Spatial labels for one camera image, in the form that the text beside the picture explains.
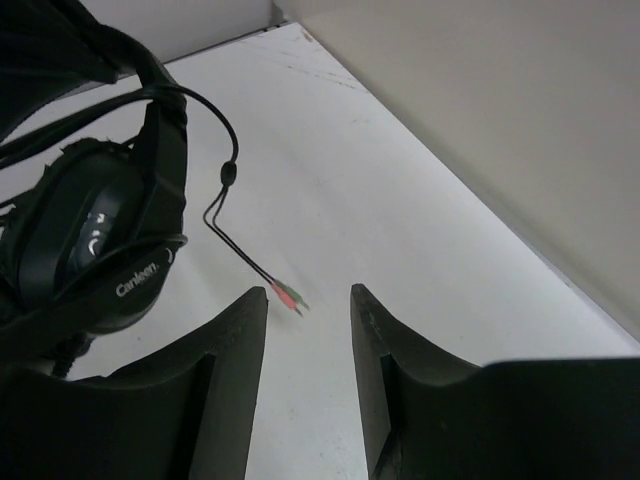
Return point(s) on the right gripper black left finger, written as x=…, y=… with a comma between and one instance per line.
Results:
x=185, y=411

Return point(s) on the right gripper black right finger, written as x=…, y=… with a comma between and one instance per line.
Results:
x=428, y=414

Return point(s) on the black headphones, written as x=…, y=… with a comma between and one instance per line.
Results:
x=87, y=249

